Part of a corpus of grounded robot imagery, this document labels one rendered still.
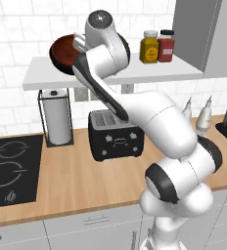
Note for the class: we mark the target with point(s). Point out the white paper towel roll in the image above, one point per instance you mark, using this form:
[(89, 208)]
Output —
[(57, 117)]

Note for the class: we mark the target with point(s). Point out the grey cupboard door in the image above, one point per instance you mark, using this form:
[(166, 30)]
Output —
[(224, 221)]

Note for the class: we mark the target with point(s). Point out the white wall shelf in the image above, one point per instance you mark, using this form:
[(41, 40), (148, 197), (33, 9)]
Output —
[(53, 73)]

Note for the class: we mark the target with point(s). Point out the grey drawer front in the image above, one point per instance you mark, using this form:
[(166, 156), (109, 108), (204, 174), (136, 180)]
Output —
[(17, 236), (96, 234)]

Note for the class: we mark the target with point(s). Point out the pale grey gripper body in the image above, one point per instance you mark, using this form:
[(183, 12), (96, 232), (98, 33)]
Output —
[(80, 42)]

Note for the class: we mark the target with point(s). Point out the yellow jar with white lid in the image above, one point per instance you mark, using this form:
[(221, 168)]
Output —
[(148, 49)]

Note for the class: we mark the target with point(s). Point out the white wall outlet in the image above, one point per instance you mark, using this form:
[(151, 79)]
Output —
[(127, 88), (94, 95), (81, 94)]

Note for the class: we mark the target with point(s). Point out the red jar with black lid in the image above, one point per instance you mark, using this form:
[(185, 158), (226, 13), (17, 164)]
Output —
[(166, 49)]

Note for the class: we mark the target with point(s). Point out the black hob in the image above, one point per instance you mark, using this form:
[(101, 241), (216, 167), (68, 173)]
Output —
[(11, 169)]

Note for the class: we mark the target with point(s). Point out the dark red-brown bowl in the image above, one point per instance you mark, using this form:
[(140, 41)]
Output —
[(62, 52)]

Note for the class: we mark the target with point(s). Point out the white squeeze bottle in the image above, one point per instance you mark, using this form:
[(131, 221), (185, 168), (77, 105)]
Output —
[(187, 110), (204, 118)]

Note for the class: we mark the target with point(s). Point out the black toaster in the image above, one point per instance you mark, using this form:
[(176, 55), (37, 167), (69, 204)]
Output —
[(117, 143)]

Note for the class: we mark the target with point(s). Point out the grey wall cabinet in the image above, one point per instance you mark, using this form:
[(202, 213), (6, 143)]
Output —
[(200, 29)]

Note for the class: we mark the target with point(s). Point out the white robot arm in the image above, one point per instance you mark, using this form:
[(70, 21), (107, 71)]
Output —
[(164, 123)]

